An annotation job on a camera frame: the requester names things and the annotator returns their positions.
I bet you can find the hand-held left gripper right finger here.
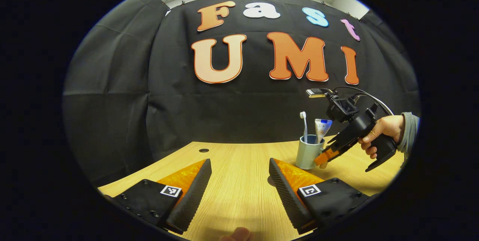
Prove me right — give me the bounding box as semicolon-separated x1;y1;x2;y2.
269;158;375;235

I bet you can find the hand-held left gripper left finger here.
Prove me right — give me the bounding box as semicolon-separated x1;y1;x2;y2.
101;158;213;235

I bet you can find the light blue cup wooden handle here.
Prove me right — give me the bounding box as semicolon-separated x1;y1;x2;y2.
296;134;326;170

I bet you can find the white toothpaste tube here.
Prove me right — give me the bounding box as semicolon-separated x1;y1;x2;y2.
315;118;333;144

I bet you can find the white toothbrush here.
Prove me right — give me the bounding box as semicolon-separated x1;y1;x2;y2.
300;111;308;144

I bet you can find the wooden desktop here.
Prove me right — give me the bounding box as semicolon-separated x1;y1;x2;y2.
97;135;406;241

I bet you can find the black backdrop cloth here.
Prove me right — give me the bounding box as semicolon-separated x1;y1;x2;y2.
62;0;421;187

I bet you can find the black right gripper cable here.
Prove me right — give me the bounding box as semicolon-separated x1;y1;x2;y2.
333;86;394;116

